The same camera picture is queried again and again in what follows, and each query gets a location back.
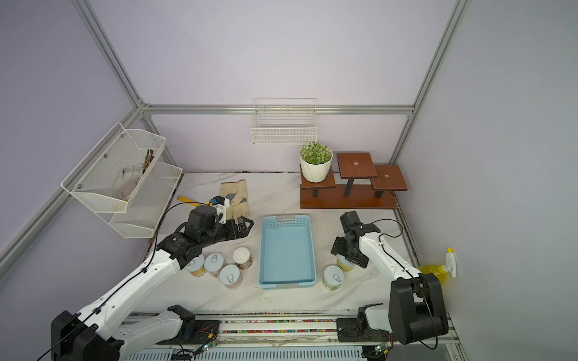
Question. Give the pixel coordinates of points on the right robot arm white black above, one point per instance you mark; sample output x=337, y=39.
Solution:
x=415, y=311

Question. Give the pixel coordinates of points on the white pot green succulent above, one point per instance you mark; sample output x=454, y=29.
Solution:
x=315, y=161

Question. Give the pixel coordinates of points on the pull-tab can leftmost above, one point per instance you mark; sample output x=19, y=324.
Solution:
x=196, y=266

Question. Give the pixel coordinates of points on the white lid can orange label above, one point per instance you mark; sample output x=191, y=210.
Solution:
x=242, y=258

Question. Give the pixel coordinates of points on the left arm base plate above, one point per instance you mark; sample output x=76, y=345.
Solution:
x=195, y=333

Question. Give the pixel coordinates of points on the pull-tab can middle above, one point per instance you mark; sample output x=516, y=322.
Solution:
x=213, y=264

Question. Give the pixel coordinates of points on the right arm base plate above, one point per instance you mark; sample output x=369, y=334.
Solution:
x=350, y=330

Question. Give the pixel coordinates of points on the yellow plastic scoop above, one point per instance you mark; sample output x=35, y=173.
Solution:
x=183, y=199

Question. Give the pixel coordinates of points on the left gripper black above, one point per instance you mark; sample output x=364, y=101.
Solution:
x=235, y=234

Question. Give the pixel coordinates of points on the white wire wall basket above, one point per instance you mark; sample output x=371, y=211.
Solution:
x=278, y=121

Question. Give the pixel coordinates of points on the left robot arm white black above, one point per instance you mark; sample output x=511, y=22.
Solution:
x=94, y=333

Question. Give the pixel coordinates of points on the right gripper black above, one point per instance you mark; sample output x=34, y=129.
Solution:
x=339, y=247

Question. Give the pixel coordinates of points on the green label can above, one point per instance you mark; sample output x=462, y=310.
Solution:
x=333, y=277

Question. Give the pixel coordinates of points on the beige work gloves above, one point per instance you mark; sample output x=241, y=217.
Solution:
x=237, y=194

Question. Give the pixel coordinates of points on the aluminium front rail frame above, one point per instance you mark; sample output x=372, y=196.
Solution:
x=291, y=337

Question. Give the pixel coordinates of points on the light blue plastic basket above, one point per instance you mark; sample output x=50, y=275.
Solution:
x=287, y=254

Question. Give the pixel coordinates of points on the white mesh two-tier rack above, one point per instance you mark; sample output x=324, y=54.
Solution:
x=91, y=181

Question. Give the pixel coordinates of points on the brown wooden tiered stand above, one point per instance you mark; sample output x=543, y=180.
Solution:
x=367, y=185

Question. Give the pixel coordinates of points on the yellow spray bottle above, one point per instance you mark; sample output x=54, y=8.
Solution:
x=445, y=271

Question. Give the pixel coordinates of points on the can with yellow label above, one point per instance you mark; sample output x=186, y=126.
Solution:
x=344, y=264

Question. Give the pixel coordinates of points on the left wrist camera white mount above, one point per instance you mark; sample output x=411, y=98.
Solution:
x=221, y=204

